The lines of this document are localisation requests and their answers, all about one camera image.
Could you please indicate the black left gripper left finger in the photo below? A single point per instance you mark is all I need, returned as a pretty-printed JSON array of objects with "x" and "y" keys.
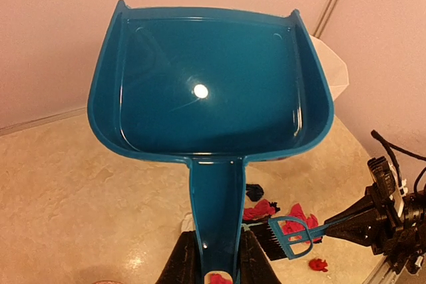
[{"x": 183, "y": 265}]

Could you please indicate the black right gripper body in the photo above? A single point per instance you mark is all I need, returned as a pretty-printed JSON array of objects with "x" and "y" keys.
[{"x": 373, "y": 222}]

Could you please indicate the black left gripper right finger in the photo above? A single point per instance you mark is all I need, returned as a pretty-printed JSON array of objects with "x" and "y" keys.
[{"x": 254, "y": 266}]

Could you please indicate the blue hand brush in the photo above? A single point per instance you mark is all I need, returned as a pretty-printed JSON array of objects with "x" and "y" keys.
[{"x": 277, "y": 245}]

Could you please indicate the blue dustpan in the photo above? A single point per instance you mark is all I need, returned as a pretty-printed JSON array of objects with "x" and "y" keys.
[{"x": 215, "y": 89}]

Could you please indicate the small red paper ball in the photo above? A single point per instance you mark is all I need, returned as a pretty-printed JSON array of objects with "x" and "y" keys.
[{"x": 317, "y": 264}]

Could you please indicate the white translucent plastic bin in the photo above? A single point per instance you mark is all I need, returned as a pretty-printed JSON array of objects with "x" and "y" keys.
[{"x": 335, "y": 69}]

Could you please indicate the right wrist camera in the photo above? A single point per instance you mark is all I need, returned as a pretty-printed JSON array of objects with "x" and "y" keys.
[{"x": 385, "y": 177}]

